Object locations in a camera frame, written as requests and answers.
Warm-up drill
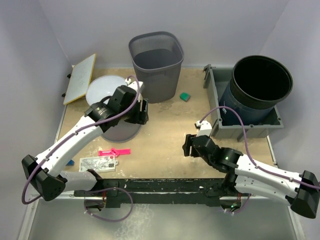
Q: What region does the light grey round bin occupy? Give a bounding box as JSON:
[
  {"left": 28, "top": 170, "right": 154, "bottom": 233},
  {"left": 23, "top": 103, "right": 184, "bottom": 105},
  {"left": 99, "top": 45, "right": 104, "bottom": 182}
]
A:
[{"left": 85, "top": 75, "right": 142, "bottom": 143}]

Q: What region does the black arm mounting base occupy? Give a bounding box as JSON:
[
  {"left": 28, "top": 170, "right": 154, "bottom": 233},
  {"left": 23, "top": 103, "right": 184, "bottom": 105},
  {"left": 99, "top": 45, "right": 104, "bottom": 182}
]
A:
[{"left": 74, "top": 178, "right": 239, "bottom": 208}]

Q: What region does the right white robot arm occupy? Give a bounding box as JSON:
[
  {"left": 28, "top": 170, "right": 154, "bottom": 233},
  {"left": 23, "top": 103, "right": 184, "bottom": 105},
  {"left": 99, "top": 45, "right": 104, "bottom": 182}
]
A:
[{"left": 182, "top": 134, "right": 320, "bottom": 219}]

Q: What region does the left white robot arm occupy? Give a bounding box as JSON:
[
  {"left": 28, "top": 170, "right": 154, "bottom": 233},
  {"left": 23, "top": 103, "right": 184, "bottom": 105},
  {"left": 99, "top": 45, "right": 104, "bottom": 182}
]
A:
[{"left": 21, "top": 81, "right": 149, "bottom": 201}]

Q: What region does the pink plastic clip tool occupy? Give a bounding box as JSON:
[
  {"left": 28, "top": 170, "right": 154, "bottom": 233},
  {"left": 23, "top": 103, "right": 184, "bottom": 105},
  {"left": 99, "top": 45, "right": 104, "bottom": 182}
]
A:
[{"left": 98, "top": 148, "right": 131, "bottom": 157}]

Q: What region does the small green block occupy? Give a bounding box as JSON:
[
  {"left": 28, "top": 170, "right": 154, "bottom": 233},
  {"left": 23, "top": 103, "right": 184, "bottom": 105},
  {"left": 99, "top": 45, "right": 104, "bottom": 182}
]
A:
[{"left": 179, "top": 92, "right": 191, "bottom": 102}]

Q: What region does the small whiteboard yellow edge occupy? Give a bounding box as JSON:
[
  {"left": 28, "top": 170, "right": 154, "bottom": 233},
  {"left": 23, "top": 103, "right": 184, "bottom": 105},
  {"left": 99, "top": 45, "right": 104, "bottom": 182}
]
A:
[{"left": 63, "top": 53, "right": 97, "bottom": 106}]

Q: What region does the dark grey mesh basket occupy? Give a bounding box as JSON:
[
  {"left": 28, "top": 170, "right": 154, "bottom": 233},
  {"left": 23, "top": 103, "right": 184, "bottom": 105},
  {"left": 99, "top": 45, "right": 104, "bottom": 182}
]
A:
[{"left": 128, "top": 31, "right": 184, "bottom": 104}]

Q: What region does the white printed card package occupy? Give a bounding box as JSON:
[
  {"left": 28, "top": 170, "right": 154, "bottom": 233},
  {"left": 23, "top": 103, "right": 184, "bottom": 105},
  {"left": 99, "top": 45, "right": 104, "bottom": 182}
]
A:
[{"left": 79, "top": 156, "right": 119, "bottom": 173}]

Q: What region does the grey rectangular plastic crate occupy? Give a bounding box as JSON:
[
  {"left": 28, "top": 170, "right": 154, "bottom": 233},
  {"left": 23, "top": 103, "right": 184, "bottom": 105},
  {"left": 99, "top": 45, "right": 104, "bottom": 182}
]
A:
[{"left": 203, "top": 64, "right": 284, "bottom": 142}]

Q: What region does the small blue eraser block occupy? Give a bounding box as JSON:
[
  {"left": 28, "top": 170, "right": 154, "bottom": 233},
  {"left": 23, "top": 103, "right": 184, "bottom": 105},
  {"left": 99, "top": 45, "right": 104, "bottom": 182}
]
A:
[{"left": 66, "top": 159, "right": 75, "bottom": 166}]

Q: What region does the large black round bucket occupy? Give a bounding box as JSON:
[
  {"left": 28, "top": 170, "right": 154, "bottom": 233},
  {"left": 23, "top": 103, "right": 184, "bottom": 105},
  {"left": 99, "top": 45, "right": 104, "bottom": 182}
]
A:
[{"left": 219, "top": 55, "right": 293, "bottom": 126}]

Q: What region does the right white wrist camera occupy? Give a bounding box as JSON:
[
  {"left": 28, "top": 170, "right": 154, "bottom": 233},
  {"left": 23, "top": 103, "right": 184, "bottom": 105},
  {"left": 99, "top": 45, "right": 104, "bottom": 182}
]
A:
[{"left": 195, "top": 120, "right": 212, "bottom": 137}]

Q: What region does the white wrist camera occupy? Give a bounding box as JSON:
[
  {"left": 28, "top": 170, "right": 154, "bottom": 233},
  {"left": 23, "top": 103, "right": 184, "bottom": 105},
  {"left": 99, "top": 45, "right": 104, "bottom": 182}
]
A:
[
  {"left": 195, "top": 120, "right": 212, "bottom": 137},
  {"left": 125, "top": 78, "right": 145, "bottom": 95}
]

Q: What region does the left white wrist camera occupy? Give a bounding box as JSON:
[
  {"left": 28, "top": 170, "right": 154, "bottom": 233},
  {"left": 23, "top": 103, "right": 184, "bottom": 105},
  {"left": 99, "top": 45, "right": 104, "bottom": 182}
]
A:
[{"left": 125, "top": 78, "right": 145, "bottom": 95}]

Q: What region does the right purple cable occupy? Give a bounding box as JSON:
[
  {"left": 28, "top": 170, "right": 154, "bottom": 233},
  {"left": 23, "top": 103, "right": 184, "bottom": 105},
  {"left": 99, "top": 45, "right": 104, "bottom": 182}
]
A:
[{"left": 197, "top": 106, "right": 320, "bottom": 215}]

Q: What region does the purple cable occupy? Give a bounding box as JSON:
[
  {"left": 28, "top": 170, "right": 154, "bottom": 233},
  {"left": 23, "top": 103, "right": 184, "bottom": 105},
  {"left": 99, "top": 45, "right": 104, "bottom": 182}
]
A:
[
  {"left": 197, "top": 106, "right": 320, "bottom": 215},
  {"left": 20, "top": 74, "right": 141, "bottom": 222}
]

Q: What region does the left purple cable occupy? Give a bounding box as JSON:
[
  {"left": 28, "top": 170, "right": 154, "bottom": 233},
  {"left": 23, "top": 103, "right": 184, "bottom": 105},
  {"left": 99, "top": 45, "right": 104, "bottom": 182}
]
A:
[{"left": 20, "top": 74, "right": 141, "bottom": 222}]

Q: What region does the aluminium table frame rail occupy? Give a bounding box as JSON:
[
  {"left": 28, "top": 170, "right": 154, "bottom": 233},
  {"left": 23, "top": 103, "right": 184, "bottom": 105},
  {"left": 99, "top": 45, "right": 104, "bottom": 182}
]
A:
[{"left": 17, "top": 134, "right": 76, "bottom": 240}]

